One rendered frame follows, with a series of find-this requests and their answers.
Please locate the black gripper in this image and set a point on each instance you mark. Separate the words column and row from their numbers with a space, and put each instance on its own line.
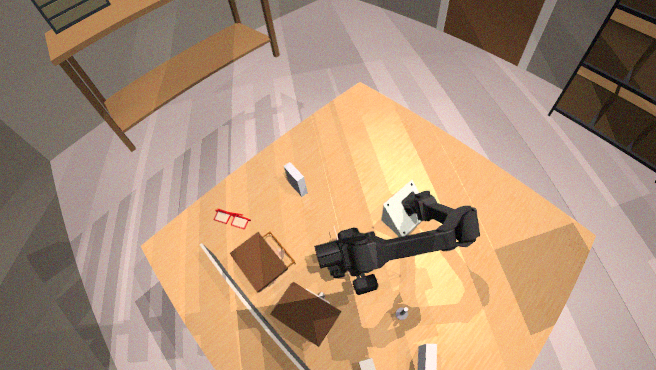
column 364, row 284

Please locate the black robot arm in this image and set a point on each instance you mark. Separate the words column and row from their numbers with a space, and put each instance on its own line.
column 362, row 252

